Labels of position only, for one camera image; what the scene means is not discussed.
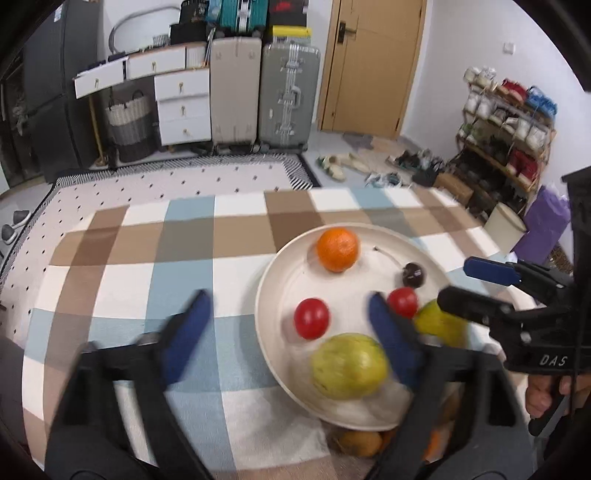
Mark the silver suitcase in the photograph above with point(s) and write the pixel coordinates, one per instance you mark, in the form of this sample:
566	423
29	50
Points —
288	92

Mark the white drawer dresser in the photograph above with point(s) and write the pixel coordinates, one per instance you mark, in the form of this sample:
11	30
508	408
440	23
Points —
180	106

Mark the loose pairs of shoes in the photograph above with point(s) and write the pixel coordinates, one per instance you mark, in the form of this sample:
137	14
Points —
397	161

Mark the black storage box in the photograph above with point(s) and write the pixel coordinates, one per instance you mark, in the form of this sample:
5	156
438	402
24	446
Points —
188	33

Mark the red and black shoe box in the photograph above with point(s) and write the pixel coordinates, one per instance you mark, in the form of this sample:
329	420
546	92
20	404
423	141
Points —
287	5

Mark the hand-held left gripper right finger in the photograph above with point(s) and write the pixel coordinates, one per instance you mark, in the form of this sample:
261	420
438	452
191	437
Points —
392	341

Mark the black round bag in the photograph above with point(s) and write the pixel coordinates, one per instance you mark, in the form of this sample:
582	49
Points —
193	10

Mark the assorted racked shoes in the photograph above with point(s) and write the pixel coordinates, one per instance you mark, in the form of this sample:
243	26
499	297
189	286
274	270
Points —
521	134

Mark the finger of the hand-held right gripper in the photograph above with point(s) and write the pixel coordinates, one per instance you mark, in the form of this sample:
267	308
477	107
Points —
471	304
491	271

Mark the orange mandarin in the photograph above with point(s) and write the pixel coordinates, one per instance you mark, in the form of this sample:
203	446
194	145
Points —
436	445
338	249

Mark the dark purple plum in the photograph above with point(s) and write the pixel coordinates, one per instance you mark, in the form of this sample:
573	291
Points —
412	274

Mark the yellow-green guava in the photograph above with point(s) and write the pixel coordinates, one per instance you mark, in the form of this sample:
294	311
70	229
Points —
438	325
348	367

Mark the grey slipper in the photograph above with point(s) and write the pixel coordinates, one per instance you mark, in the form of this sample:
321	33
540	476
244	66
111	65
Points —
21	217
9	234

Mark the plain black shoe box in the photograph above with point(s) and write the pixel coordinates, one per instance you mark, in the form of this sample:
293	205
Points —
287	20

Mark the grey woven basket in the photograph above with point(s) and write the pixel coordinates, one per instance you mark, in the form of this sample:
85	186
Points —
129	129

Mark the dark grey refrigerator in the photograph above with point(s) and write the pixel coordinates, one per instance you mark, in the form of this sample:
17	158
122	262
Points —
60	92

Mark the dark glass cabinet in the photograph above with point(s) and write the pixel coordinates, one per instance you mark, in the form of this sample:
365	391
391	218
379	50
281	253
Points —
11	115

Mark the white waste bin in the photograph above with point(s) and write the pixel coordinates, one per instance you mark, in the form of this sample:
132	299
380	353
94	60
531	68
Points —
503	226

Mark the white light switch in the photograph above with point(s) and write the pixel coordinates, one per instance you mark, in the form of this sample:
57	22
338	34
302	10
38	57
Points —
508	49

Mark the wooden door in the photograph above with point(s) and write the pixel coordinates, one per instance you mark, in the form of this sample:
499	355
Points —
374	69

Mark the teal suitcase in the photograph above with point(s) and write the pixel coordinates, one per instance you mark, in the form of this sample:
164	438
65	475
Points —
242	14

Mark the beige suitcase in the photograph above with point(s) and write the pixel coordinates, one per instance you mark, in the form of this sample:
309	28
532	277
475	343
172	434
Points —
235	92

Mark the brown cardboard box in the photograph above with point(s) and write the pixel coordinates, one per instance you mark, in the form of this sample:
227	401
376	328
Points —
455	188

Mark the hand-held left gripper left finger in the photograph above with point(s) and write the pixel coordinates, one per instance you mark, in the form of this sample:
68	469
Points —
189	332

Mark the wooden shoe rack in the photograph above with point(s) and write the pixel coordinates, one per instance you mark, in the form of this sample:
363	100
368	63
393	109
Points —
545	152

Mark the person's right hand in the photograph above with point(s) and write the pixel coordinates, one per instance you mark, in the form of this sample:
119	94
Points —
538	394

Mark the red round tomato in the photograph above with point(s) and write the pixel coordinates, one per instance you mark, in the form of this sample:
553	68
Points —
311	318
405	301

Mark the blue plastic bag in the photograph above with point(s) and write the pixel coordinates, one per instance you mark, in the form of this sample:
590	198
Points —
213	9

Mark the checked tablecloth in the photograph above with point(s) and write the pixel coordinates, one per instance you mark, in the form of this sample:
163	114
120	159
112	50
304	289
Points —
138	258

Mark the grey oval hoop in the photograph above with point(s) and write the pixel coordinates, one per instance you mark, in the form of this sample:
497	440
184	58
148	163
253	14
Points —
115	27

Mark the white round plate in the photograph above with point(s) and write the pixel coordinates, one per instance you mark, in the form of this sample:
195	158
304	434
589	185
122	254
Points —
295	277

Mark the purple bag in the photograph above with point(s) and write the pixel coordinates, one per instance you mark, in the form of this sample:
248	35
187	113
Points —
545	221

